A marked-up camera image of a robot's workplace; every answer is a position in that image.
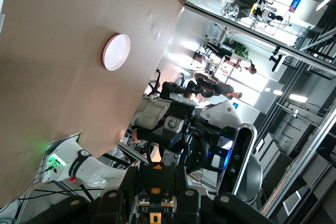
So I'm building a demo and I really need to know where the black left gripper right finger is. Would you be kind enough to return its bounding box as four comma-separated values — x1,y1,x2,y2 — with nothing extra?
174,165,271,224

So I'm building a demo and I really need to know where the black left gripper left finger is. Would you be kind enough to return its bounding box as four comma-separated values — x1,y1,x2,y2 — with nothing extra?
26,165,140,224

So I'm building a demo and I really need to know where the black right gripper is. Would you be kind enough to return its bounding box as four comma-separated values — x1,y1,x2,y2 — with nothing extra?
145,99,215,180

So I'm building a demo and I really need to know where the beige padded chair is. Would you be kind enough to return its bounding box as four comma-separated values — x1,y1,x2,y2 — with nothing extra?
130,94,172,141

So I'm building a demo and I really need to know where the black office chair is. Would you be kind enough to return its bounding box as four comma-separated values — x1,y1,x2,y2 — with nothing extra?
146,68,172,97

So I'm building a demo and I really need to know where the perforated vent panel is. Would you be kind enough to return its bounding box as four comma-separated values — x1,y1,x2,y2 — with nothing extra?
282,190,303,214

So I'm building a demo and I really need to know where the person in striped shirt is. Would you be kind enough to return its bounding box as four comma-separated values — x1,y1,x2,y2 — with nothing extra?
195,78,244,101

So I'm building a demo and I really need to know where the round pink plate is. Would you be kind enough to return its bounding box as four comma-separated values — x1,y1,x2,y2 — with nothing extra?
101,33,131,72

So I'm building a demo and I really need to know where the person in white shirt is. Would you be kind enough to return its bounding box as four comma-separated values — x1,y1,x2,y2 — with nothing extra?
222,52,258,76

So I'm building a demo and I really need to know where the green potted plant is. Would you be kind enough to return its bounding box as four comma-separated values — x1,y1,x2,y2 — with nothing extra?
233,41,250,60

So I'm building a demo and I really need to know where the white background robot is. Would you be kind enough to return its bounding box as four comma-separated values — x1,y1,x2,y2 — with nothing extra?
258,8,285,25

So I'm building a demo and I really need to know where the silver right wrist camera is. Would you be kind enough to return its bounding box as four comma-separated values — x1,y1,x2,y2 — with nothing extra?
217,122,261,204

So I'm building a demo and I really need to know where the aluminium frame post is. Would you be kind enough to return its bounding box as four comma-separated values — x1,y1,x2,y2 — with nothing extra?
261,108,336,218

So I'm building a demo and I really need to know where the black mounted camera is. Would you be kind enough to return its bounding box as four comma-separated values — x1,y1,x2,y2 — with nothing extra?
268,45,286,73

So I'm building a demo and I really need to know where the long metal frame beam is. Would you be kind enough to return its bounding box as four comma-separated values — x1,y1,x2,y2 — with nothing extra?
183,2,336,69

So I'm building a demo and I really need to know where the blue wall sign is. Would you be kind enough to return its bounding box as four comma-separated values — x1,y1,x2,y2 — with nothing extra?
288,0,303,13

